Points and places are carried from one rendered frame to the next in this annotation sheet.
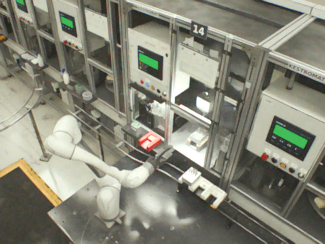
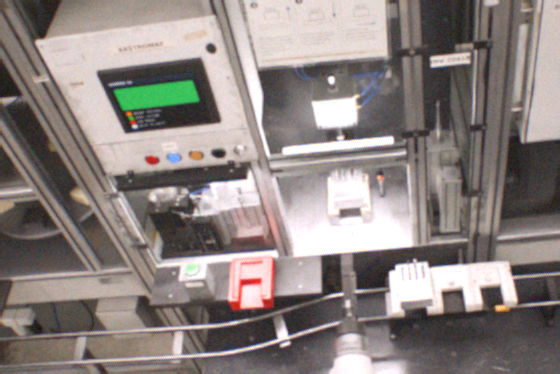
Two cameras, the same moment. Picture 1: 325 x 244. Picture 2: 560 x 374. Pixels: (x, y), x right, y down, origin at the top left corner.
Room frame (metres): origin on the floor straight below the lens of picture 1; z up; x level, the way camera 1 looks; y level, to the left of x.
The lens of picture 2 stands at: (0.64, 0.51, 2.64)
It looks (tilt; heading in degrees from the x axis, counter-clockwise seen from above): 48 degrees down; 329
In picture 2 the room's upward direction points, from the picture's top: 12 degrees counter-clockwise
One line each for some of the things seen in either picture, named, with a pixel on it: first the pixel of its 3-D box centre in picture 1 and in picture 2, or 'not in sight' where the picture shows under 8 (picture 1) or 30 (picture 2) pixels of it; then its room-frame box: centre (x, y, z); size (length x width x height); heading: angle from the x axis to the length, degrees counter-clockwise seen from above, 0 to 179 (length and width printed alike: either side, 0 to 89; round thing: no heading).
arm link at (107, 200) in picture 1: (107, 201); not in sight; (1.20, 0.41, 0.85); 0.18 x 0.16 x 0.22; 3
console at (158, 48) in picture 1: (158, 59); (162, 75); (1.99, 0.08, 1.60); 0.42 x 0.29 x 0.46; 50
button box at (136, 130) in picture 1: (136, 128); (198, 278); (1.87, 0.26, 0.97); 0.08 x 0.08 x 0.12; 50
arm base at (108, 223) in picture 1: (111, 214); not in sight; (1.17, 0.39, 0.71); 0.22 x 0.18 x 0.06; 50
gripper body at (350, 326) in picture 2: (154, 162); (350, 323); (1.36, 0.07, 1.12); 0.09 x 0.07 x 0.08; 140
